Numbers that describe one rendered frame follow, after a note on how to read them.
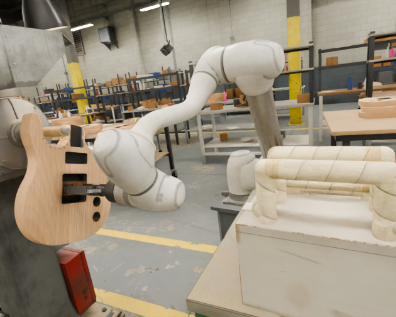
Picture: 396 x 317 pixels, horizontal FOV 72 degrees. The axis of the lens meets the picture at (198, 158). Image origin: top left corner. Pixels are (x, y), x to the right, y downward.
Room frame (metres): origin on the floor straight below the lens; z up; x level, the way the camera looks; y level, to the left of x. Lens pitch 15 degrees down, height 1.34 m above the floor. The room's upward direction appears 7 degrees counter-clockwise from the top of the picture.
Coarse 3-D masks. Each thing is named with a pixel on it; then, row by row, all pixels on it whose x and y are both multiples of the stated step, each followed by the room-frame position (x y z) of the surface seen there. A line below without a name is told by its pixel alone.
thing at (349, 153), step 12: (276, 156) 0.48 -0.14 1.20; (288, 156) 0.47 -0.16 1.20; (300, 156) 0.46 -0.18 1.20; (312, 156) 0.45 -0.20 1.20; (324, 156) 0.44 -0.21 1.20; (336, 156) 0.43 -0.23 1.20; (348, 156) 0.42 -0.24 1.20; (360, 156) 0.41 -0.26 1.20; (372, 156) 0.40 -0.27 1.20; (384, 156) 0.40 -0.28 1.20
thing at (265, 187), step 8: (256, 176) 0.42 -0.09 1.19; (264, 176) 0.41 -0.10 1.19; (256, 184) 0.42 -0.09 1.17; (264, 184) 0.41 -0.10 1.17; (272, 184) 0.41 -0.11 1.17; (256, 192) 0.42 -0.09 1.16; (264, 192) 0.41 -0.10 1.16; (272, 192) 0.41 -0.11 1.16; (256, 200) 0.42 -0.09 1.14; (264, 200) 0.41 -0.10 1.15; (272, 200) 0.41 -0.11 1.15; (264, 208) 0.41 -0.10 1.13; (272, 208) 0.41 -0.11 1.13; (264, 216) 0.41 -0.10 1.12; (272, 216) 0.41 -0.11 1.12; (264, 224) 0.41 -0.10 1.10; (272, 224) 0.41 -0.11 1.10
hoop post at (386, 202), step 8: (384, 184) 0.33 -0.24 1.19; (392, 184) 0.32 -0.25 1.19; (376, 192) 0.34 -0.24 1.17; (384, 192) 0.33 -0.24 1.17; (392, 192) 0.32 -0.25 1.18; (376, 200) 0.34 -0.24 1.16; (384, 200) 0.33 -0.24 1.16; (392, 200) 0.32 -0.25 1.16; (376, 208) 0.34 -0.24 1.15; (384, 208) 0.33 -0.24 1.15; (392, 208) 0.32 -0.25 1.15; (376, 216) 0.34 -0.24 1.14; (384, 216) 0.33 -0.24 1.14; (392, 216) 0.32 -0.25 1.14; (376, 224) 0.34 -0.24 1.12; (384, 224) 0.33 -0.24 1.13; (392, 224) 0.32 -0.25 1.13; (376, 232) 0.33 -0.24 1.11; (384, 232) 0.33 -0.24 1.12; (392, 232) 0.32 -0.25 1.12; (384, 240) 0.33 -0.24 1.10; (392, 240) 0.32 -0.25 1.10
